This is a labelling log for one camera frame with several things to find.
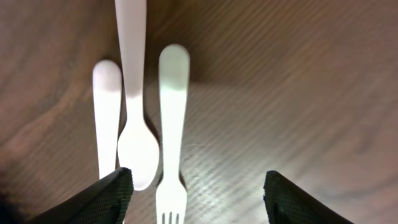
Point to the pink plastic spoon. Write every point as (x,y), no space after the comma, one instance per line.
(138,149)

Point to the pale pink plastic fork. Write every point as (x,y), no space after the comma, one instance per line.
(107,96)

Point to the white plastic fork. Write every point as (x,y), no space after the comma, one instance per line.
(174,72)

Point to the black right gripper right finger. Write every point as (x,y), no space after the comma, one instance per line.
(287,203)

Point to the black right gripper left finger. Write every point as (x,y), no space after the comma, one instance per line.
(106,201)

